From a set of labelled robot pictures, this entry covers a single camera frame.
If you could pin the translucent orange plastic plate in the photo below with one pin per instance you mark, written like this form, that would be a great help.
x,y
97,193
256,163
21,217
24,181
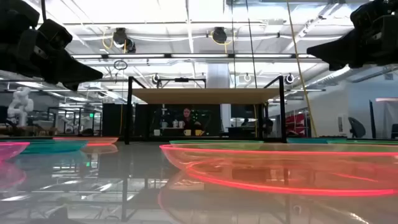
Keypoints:
x,y
280,174
93,140

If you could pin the translucent green plastic plate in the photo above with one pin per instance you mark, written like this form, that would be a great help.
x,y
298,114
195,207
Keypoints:
x,y
53,147
308,140

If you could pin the green plastic cup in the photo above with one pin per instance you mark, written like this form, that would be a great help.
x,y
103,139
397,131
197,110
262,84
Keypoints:
x,y
214,142

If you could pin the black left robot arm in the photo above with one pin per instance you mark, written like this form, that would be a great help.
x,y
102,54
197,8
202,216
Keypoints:
x,y
15,14

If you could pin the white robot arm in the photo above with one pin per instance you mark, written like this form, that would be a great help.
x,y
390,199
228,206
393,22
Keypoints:
x,y
19,107

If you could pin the wooden shelf with black legs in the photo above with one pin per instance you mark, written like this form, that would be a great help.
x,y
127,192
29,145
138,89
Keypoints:
x,y
205,96

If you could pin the black office chair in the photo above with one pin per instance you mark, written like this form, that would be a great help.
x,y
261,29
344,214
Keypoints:
x,y
357,127

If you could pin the red cabinet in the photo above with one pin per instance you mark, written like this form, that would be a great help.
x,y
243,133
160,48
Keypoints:
x,y
295,125

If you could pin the translucent pink plastic plate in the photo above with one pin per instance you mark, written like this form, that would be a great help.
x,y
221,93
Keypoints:
x,y
9,151

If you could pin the white mug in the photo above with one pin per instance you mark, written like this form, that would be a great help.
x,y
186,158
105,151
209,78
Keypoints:
x,y
157,132

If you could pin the person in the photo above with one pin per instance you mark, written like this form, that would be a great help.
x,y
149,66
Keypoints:
x,y
188,119

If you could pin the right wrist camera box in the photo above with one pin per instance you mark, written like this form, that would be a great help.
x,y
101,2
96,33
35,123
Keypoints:
x,y
368,14

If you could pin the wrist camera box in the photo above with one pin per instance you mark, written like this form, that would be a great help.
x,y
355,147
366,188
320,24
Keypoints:
x,y
56,34
368,14

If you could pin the black metal station frame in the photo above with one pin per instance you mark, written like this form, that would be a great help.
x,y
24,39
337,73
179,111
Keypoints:
x,y
74,119

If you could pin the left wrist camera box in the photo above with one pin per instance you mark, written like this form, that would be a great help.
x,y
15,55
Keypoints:
x,y
56,34

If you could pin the black partition wall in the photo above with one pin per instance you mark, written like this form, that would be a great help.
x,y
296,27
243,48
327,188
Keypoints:
x,y
115,119

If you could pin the black overhead camera frame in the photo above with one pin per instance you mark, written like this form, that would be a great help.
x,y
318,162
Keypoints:
x,y
182,80

